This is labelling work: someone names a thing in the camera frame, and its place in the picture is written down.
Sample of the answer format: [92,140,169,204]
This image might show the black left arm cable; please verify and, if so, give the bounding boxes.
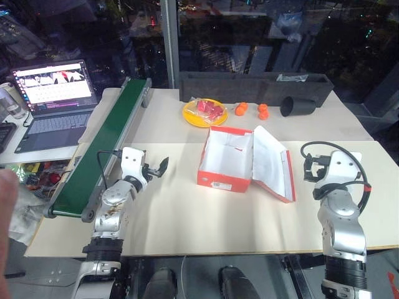
[97,149,123,188]

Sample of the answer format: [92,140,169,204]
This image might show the grey open laptop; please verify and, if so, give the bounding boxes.
[11,59,100,154]

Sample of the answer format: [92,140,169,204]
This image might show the grey window frame post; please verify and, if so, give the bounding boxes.
[160,0,181,92]

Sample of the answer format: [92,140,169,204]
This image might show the red shoe box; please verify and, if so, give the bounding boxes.
[196,125,297,204]

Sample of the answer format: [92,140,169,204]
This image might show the person's bare hand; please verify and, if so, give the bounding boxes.
[0,169,20,283]

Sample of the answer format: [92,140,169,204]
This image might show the clear glass cup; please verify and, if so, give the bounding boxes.
[0,82,28,120]

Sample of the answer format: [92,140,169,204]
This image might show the black keyboard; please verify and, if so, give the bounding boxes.
[0,122,18,154]

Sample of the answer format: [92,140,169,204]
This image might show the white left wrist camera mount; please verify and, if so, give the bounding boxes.
[120,146,147,182]

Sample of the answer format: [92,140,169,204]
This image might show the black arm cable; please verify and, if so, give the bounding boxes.
[97,149,123,188]
[300,141,372,216]

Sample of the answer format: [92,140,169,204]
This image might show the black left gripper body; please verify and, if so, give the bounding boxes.
[142,163,160,182]

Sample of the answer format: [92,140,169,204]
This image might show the red snacks in clear bag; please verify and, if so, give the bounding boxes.
[195,97,226,121]

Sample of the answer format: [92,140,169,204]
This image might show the yellow plate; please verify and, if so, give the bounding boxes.
[182,98,229,128]

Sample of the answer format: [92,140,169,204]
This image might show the green conveyor belt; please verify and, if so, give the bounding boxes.
[42,77,153,223]

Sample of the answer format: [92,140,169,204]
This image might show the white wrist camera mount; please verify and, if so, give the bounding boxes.
[120,146,147,182]
[323,150,363,189]

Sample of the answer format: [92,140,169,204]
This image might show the colourful clutter pile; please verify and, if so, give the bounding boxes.
[17,161,73,197]

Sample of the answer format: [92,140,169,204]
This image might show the dark grey foam tray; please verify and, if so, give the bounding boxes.
[180,71,335,108]

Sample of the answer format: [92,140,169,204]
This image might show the clear plastic bag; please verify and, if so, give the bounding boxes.
[275,74,310,83]

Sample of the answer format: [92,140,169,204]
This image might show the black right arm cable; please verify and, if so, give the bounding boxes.
[300,141,372,216]

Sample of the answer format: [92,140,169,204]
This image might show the dark rounded shape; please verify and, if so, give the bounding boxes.
[217,265,260,299]
[143,266,179,299]

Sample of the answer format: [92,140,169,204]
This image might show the white crumpled cloth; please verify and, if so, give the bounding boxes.
[8,192,48,244]

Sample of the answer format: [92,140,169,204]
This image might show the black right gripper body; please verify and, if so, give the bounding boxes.
[308,154,332,179]

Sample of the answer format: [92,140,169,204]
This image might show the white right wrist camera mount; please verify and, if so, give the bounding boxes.
[323,150,363,189]

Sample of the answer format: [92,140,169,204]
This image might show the black cylindrical cup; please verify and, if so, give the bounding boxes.
[279,95,319,118]

